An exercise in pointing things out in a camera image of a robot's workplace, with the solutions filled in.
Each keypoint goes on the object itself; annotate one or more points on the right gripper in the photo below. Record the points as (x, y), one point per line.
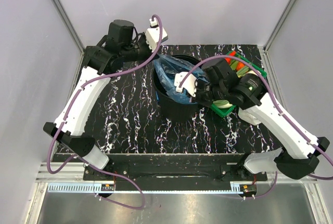
(199, 82)

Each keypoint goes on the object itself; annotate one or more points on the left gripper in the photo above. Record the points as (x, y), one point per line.
(142, 39)

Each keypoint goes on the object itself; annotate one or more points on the detached blue trash bag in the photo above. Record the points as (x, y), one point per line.
(166, 68)

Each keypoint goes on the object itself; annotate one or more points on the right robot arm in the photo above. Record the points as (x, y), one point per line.
(213, 79)

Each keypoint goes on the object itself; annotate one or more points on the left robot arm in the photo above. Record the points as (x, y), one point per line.
(121, 51)

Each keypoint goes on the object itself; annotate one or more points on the black trash bin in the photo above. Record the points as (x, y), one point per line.
(177, 107)

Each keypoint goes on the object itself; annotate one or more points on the green long beans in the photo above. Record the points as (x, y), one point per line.
(222, 104)

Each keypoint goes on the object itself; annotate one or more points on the green vegetable basket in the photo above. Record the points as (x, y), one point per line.
(235, 98)

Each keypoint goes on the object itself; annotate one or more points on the small orange tomato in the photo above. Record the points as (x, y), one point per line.
(239, 66)

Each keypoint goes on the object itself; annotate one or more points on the orange carrot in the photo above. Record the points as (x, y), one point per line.
(232, 53)

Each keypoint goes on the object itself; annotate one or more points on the white crumpled paper ball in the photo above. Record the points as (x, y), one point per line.
(249, 115)

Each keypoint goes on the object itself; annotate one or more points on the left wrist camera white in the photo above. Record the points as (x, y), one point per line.
(152, 34)

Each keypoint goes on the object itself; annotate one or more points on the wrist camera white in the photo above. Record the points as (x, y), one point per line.
(185, 81)
(152, 34)

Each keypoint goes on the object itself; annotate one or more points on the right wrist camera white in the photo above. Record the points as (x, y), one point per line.
(185, 81)

